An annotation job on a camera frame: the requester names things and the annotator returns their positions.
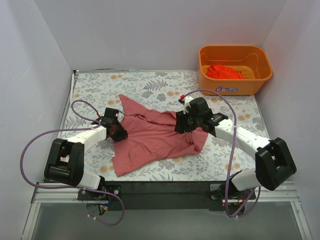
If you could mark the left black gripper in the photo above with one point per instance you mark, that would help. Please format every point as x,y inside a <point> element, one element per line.
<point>119,133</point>

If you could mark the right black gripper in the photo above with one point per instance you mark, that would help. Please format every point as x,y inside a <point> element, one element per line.
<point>182,122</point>

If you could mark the pink t shirt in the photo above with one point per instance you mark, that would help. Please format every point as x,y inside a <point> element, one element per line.
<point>151,137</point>

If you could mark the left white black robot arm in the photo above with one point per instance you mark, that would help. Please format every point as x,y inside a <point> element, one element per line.
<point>66,159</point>

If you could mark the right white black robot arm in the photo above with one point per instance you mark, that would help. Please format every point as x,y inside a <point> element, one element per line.
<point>274,163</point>

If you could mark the floral patterned table mat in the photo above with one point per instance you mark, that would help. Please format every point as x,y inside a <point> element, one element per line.
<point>160,90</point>

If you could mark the orange t shirt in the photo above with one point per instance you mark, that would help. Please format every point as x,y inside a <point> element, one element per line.
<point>223,72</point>

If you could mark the orange plastic basket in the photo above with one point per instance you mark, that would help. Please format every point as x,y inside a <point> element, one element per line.
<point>249,60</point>

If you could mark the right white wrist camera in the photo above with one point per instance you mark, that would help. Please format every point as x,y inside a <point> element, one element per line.
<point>185,101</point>

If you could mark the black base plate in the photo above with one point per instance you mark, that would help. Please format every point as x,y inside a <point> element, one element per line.
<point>166,195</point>

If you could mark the aluminium rail frame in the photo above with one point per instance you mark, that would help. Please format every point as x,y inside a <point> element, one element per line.
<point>162,210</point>

